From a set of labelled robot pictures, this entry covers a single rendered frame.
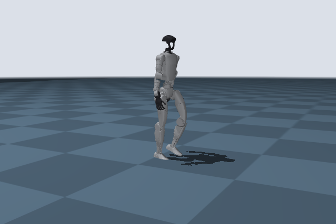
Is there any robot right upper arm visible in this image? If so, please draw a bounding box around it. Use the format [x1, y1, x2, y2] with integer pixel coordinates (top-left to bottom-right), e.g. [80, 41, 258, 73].
[156, 54, 165, 80]

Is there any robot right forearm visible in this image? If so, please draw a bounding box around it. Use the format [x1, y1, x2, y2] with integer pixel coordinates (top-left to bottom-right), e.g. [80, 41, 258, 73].
[153, 73, 161, 96]

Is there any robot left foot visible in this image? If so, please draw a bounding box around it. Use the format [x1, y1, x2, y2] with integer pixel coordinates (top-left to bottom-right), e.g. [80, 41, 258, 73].
[166, 144, 182, 156]

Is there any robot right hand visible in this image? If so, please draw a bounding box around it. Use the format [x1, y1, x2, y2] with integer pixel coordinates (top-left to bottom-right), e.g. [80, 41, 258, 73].
[155, 91, 166, 110]

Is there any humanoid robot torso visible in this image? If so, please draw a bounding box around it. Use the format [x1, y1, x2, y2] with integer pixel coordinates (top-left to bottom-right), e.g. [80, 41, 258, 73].
[160, 51, 177, 99]

